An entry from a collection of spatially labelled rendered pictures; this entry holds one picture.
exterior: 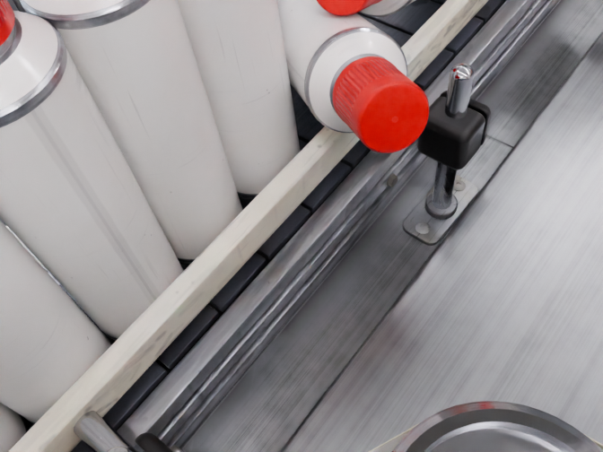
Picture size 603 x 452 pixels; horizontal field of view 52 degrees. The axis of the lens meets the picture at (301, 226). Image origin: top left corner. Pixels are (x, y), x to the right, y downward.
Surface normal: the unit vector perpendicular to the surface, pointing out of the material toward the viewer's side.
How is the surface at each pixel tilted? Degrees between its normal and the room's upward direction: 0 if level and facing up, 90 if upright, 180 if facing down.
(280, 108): 90
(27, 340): 90
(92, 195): 90
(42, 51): 45
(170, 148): 90
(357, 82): 35
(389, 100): 72
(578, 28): 0
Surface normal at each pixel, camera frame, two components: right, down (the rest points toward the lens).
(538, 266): -0.10, -0.55
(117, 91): 0.08, 0.83
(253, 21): 0.69, 0.56
